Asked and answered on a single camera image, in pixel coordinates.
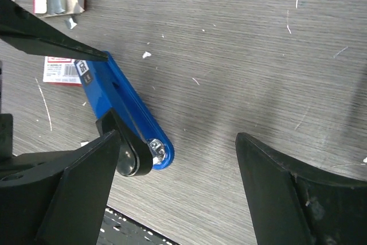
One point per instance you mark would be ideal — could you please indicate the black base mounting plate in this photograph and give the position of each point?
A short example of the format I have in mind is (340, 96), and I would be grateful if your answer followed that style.
(117, 228)

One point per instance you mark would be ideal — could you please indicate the red staple box sleeve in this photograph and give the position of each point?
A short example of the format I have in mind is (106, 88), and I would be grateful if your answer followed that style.
(60, 71)

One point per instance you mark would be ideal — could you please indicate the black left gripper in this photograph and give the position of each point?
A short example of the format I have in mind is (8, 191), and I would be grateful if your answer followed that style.
(6, 142)

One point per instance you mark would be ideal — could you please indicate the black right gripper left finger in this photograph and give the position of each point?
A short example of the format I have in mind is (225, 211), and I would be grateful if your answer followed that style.
(57, 197)

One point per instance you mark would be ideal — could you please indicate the small loose staple piece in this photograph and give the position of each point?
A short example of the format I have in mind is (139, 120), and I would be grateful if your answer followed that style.
(70, 23)

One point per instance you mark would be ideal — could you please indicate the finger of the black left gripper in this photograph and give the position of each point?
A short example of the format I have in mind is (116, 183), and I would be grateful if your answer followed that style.
(25, 32)

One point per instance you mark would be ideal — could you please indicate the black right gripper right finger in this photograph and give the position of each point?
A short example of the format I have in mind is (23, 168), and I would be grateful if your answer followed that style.
(292, 202)

